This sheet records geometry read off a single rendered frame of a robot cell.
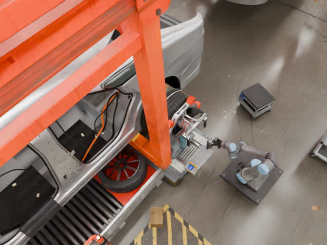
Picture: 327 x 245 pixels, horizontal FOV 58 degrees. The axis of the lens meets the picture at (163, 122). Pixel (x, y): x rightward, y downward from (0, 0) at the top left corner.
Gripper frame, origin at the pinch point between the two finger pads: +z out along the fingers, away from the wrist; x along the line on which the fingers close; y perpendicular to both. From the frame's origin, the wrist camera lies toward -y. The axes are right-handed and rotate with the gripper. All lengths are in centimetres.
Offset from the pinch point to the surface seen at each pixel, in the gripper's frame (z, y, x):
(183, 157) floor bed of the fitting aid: 59, -47, 11
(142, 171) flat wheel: 55, 5, 77
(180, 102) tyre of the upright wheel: 20, 63, -1
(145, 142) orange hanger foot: 61, 28, 47
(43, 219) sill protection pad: 74, 58, 190
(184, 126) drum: 20.3, 31.9, 10.1
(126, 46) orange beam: -58, 198, 74
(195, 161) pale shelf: 15.0, -19.3, 23.9
